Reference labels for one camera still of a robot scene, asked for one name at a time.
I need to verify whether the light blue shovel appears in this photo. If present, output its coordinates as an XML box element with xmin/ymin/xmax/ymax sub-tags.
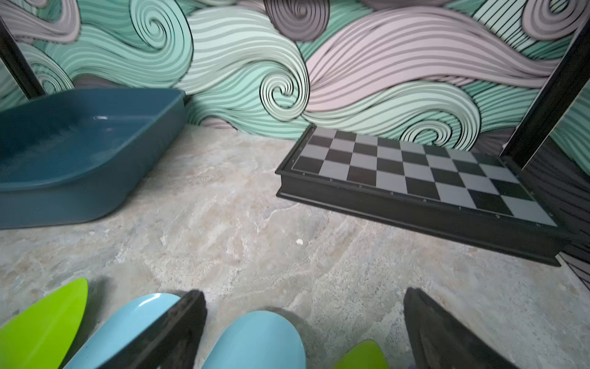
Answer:
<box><xmin>202</xmin><ymin>311</ymin><xmax>307</xmax><ymax>368</ymax></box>
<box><xmin>66</xmin><ymin>293</ymin><xmax>180</xmax><ymax>368</ymax></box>

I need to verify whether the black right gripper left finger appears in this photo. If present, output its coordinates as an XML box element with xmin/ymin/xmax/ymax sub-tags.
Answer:
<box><xmin>101</xmin><ymin>290</ymin><xmax>207</xmax><ymax>368</ymax></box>

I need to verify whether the black frame post left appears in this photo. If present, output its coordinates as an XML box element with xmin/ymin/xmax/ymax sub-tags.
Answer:
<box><xmin>1</xmin><ymin>20</ymin><xmax>46</xmax><ymax>100</ymax></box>

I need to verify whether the dark teal storage box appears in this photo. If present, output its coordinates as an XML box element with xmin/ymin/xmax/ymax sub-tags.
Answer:
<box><xmin>1</xmin><ymin>89</ymin><xmax>187</xmax><ymax>229</ymax></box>

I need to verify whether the green shovel yellow handle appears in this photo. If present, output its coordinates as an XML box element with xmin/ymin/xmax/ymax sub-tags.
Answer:
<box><xmin>333</xmin><ymin>340</ymin><xmax>389</xmax><ymax>369</ymax></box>

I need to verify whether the black frame post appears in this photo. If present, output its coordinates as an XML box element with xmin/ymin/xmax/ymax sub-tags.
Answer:
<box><xmin>501</xmin><ymin>21</ymin><xmax>589</xmax><ymax>172</ymax></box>
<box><xmin>1</xmin><ymin>20</ymin><xmax>46</xmax><ymax>100</ymax></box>

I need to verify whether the black frame post right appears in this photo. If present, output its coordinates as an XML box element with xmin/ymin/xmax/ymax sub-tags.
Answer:
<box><xmin>501</xmin><ymin>21</ymin><xmax>589</xmax><ymax>172</ymax></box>

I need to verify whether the green shovel wooden handle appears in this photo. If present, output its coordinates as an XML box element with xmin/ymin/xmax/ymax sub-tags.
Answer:
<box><xmin>1</xmin><ymin>278</ymin><xmax>89</xmax><ymax>368</ymax></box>

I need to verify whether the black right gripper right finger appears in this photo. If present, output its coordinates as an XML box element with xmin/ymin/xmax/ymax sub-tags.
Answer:
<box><xmin>403</xmin><ymin>288</ymin><xmax>516</xmax><ymax>369</ymax></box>

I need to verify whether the black folding chessboard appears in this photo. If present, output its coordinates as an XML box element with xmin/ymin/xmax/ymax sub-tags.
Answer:
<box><xmin>277</xmin><ymin>125</ymin><xmax>575</xmax><ymax>265</ymax></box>

